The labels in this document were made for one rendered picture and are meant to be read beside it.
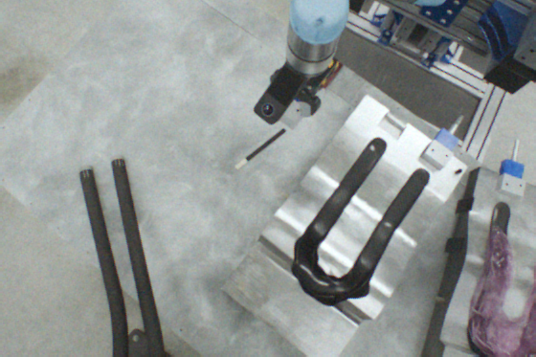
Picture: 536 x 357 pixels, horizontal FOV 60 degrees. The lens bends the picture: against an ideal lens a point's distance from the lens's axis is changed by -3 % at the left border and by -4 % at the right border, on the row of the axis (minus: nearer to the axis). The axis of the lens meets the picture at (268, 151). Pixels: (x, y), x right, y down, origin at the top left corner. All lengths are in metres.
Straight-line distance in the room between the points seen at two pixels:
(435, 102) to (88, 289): 1.45
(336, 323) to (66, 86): 0.79
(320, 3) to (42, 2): 1.84
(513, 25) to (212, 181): 0.77
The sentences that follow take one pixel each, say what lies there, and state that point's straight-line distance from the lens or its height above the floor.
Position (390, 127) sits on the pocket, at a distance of 1.07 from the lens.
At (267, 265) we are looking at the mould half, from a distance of 0.98.
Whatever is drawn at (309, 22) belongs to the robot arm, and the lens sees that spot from 0.63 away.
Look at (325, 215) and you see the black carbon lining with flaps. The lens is 0.95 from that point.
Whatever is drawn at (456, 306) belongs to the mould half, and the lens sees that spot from 1.04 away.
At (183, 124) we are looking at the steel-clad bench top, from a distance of 1.10.
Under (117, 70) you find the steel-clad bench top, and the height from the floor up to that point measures 0.80.
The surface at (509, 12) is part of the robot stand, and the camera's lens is 1.25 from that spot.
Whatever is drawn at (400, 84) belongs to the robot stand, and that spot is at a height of 0.21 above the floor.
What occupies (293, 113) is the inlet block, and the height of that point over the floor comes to 0.96.
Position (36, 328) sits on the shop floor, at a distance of 2.01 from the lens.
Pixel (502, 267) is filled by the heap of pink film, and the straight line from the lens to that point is 1.04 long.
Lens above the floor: 1.84
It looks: 75 degrees down
